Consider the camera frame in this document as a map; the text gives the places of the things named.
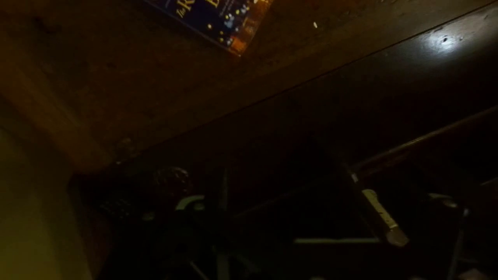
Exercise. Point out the blue paperback book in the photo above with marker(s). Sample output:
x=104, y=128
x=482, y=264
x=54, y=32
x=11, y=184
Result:
x=228, y=24

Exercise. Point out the dark wooden secretary desk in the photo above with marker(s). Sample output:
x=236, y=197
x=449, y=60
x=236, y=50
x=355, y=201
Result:
x=351, y=141

